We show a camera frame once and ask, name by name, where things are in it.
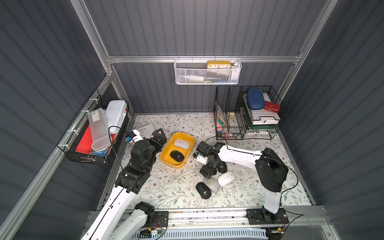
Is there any blue glasses case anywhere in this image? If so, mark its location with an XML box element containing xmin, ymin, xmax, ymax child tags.
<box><xmin>247</xmin><ymin>88</ymin><xmax>265</xmax><ymax>110</ymax></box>

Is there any red wallet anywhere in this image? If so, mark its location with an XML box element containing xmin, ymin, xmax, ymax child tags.
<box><xmin>264</xmin><ymin>101</ymin><xmax>281</xmax><ymax>113</ymax></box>

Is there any white mouse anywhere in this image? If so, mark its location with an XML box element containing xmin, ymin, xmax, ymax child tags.
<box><xmin>217</xmin><ymin>172</ymin><xmax>236</xmax><ymax>187</ymax></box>

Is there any black wire desk organizer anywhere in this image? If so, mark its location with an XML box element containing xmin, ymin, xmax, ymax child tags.
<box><xmin>214</xmin><ymin>86</ymin><xmax>288</xmax><ymax>140</ymax></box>

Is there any translucent plastic container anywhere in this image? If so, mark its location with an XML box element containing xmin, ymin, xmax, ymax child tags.
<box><xmin>88</xmin><ymin>108</ymin><xmax>111</xmax><ymax>152</ymax></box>

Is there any white plastic case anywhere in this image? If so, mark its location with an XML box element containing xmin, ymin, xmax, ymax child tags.
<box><xmin>106</xmin><ymin>100</ymin><xmax>127</xmax><ymax>135</ymax></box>

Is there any checkered notebook stack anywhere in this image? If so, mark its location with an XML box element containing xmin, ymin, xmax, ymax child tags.
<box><xmin>243</xmin><ymin>94</ymin><xmax>281</xmax><ymax>125</ymax></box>

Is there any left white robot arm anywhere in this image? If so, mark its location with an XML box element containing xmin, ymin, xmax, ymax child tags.
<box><xmin>82</xmin><ymin>129</ymin><xmax>167</xmax><ymax>240</ymax></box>

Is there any yellow plastic storage box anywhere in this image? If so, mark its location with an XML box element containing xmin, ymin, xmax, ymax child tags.
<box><xmin>161</xmin><ymin>132</ymin><xmax>195</xmax><ymax>169</ymax></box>

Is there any white wire wall basket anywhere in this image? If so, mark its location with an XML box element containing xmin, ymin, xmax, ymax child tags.
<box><xmin>174</xmin><ymin>58</ymin><xmax>243</xmax><ymax>85</ymax></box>

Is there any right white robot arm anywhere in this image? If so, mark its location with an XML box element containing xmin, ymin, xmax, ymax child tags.
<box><xmin>193</xmin><ymin>141</ymin><xmax>289</xmax><ymax>215</ymax></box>

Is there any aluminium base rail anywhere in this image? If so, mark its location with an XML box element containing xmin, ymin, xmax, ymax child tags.
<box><xmin>86</xmin><ymin>205</ymin><xmax>328</xmax><ymax>230</ymax></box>

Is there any yellow digital clock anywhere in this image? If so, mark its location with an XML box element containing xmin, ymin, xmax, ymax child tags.
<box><xmin>207</xmin><ymin>60</ymin><xmax>232</xmax><ymax>69</ymax></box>

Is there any black mouse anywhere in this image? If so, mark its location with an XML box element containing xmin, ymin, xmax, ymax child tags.
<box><xmin>196</xmin><ymin>182</ymin><xmax>212</xmax><ymax>200</ymax></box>
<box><xmin>170</xmin><ymin>150</ymin><xmax>185</xmax><ymax>163</ymax></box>

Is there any red folder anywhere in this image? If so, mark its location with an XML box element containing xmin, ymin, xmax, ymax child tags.
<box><xmin>75</xmin><ymin>126</ymin><xmax>111</xmax><ymax>157</ymax></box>

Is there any grey ergonomic mouse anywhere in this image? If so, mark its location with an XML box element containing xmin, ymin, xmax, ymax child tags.
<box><xmin>203</xmin><ymin>177</ymin><xmax>221</xmax><ymax>194</ymax></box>

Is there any light grey mouse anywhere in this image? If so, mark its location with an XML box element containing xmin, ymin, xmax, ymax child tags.
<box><xmin>174</xmin><ymin>139</ymin><xmax>191</xmax><ymax>150</ymax></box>

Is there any black wire side basket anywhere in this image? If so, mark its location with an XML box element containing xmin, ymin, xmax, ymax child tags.
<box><xmin>58</xmin><ymin>91</ymin><xmax>130</xmax><ymax>165</ymax></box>

